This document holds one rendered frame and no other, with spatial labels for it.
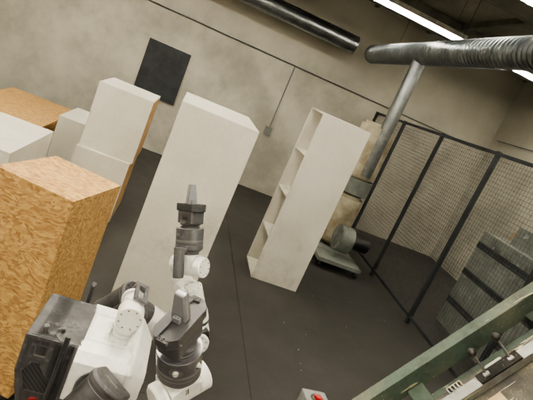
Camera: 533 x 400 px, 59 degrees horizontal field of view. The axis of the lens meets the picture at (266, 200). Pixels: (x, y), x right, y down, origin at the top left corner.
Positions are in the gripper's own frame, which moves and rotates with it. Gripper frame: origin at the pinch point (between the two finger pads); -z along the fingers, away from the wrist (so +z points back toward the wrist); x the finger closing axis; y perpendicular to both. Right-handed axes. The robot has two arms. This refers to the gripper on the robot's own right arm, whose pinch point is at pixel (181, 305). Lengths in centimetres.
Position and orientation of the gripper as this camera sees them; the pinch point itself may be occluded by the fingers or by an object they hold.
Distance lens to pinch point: 87.0
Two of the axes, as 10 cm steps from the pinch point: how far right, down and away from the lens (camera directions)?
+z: -1.2, 8.4, 5.2
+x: 4.5, -4.2, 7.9
